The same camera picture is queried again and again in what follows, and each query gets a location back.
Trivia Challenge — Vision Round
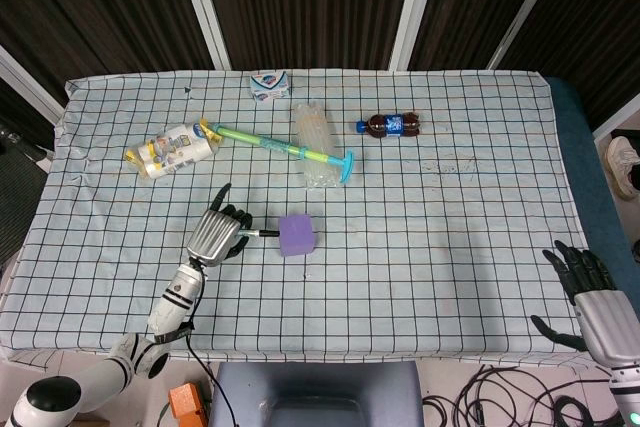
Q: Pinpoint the black cable bundle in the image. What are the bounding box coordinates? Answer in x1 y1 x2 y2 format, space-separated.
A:
422 364 617 427

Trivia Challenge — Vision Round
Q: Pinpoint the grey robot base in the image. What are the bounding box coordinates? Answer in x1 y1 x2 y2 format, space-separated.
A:
207 361 425 427

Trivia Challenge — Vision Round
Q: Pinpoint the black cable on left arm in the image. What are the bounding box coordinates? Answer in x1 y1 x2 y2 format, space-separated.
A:
184 274 232 427

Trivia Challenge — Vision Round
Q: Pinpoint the checkered light blue tablecloth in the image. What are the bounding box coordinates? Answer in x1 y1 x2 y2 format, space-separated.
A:
0 68 620 373

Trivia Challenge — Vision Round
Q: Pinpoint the small cola bottle blue label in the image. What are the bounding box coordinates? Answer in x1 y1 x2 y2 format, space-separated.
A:
355 111 421 140

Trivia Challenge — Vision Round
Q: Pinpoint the purple foam cube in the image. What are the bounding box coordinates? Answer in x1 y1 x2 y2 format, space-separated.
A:
276 213 318 258

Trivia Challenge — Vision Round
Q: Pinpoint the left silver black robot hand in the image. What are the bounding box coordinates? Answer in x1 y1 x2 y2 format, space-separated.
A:
186 183 254 268

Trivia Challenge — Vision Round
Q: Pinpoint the white sneaker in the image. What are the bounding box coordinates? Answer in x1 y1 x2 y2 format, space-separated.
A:
606 135 640 199

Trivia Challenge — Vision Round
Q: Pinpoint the yellow white snack package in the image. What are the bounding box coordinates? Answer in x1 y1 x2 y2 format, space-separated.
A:
124 118 222 180

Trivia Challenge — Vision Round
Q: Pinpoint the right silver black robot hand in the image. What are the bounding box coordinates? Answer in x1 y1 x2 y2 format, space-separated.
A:
530 239 640 373

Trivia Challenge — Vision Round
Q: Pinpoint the white blue soap box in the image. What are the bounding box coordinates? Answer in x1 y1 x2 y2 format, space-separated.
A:
249 71 293 104

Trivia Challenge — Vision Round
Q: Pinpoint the orange box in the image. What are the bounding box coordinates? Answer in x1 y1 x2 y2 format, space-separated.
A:
168 382 207 427

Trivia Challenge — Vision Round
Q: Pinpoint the green blue toy syringe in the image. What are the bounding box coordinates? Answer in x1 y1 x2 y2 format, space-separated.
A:
208 122 357 185

